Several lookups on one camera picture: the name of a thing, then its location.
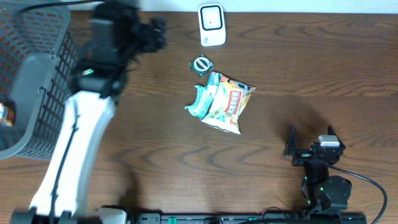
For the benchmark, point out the teal wipes packet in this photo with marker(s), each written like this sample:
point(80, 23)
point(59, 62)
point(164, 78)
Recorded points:
point(205, 96)

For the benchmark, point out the yellow snack bag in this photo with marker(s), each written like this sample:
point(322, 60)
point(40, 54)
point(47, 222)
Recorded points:
point(230, 98)

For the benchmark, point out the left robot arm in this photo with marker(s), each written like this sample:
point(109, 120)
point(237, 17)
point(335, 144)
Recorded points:
point(96, 83)

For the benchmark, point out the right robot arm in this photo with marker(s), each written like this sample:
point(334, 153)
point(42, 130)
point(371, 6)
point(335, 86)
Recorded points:
point(326, 194)

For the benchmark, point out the orange tissue packet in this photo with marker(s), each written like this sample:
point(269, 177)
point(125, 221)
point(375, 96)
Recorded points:
point(7, 116)

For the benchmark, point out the dark grey plastic basket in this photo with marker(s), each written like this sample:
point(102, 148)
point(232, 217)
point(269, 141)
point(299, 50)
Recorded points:
point(37, 55)

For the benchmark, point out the white barcode scanner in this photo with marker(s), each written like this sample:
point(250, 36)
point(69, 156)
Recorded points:
point(211, 24)

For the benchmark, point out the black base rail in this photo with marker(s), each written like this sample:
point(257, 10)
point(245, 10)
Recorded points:
point(248, 218)

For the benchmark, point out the dark green round-logo packet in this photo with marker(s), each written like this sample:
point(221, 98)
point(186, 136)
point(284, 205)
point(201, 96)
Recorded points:
point(202, 65)

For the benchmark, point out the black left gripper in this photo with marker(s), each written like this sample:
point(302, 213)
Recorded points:
point(149, 37)

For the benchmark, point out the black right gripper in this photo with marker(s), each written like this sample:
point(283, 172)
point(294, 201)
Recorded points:
point(290, 148)

